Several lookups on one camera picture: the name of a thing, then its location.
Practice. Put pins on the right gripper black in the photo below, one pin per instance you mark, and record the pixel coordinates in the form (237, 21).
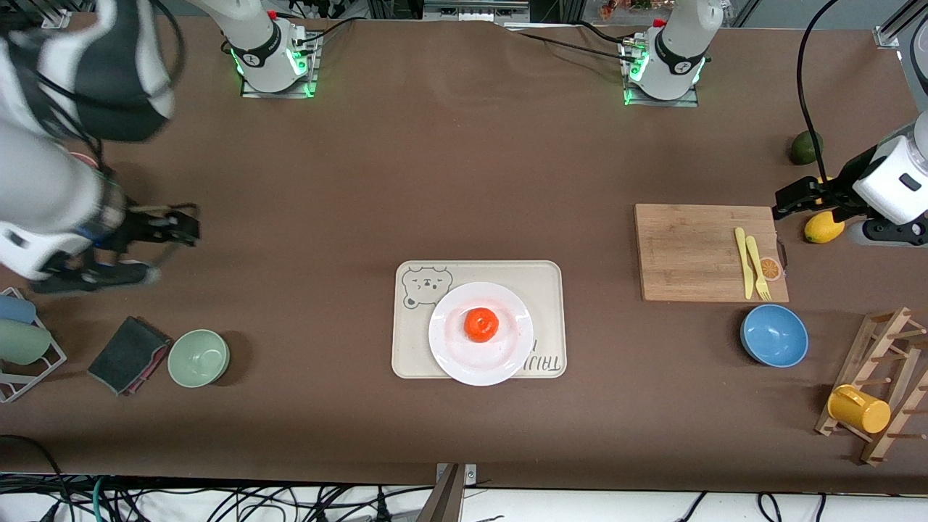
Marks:
(140, 226)

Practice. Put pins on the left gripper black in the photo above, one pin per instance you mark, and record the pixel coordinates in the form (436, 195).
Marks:
(839, 188)

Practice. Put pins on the white round plate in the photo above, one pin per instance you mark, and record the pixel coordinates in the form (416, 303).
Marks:
(453, 355)

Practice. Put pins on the orange fruit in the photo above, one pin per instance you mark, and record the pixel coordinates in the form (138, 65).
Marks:
(481, 324)

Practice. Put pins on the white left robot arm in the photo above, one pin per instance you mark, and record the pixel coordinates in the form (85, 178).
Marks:
(678, 51)

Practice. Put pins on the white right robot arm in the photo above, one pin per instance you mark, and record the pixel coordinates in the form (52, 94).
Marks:
(43, 196)

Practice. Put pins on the yellow lemon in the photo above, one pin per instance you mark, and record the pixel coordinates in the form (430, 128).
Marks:
(823, 229)

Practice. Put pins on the green avocado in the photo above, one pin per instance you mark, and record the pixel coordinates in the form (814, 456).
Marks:
(805, 147)

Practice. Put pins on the dried orange slice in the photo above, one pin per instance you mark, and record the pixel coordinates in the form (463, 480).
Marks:
(770, 268)

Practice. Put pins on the yellow plastic fork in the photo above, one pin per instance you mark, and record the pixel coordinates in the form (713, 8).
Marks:
(757, 268)

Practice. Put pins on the yellow plastic knife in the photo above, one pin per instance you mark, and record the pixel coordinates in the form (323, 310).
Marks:
(744, 264)

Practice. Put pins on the wooden cutting board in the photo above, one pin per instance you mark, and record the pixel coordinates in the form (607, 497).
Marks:
(681, 254)

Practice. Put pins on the pale green bowl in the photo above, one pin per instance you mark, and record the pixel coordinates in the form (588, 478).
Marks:
(198, 357)

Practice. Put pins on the blue bowl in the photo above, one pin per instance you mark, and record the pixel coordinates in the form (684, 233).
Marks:
(774, 336)

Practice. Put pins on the dark grey folded cloth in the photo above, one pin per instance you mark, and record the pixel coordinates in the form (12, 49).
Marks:
(127, 355)

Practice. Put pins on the pale blue cup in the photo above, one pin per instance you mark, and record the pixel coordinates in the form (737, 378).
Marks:
(16, 309)

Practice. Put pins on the wooden peg rack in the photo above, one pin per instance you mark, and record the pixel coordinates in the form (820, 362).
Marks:
(895, 362)

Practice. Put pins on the pale green cup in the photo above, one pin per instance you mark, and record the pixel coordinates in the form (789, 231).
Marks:
(22, 342)

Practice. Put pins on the yellow cup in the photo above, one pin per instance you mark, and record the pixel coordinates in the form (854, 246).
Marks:
(859, 409)

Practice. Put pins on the cream bear print tray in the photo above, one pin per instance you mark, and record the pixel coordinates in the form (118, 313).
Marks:
(551, 290)

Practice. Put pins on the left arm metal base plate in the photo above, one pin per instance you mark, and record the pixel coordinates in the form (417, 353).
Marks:
(692, 98)

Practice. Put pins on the aluminium profile rail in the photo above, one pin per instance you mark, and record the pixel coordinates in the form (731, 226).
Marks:
(899, 29)

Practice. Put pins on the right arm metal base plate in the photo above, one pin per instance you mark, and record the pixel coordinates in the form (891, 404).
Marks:
(308, 69)

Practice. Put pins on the aluminium frame with sockets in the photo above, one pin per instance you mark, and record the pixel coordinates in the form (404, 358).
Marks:
(471, 9)

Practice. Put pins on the metal table edge bracket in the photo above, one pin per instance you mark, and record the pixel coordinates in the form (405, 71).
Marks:
(449, 496)

